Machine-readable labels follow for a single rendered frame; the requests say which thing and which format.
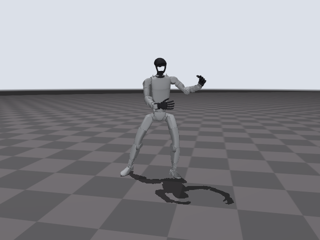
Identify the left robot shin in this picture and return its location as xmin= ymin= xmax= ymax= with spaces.
xmin=170 ymin=147 xmax=180 ymax=172

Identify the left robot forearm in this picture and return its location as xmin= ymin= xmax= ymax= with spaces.
xmin=189 ymin=83 xmax=202 ymax=93

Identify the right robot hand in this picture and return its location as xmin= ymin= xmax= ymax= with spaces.
xmin=154 ymin=98 xmax=175 ymax=110

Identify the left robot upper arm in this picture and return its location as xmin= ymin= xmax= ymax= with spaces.
xmin=169 ymin=76 xmax=191 ymax=95

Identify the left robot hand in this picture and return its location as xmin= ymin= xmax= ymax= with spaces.
xmin=197 ymin=75 xmax=206 ymax=86

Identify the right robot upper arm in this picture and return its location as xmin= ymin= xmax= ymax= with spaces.
xmin=142 ymin=78 xmax=153 ymax=100

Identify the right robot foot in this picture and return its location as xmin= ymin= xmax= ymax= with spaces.
xmin=120 ymin=165 xmax=134 ymax=176

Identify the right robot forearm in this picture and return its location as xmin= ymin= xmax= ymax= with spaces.
xmin=144 ymin=96 xmax=158 ymax=109

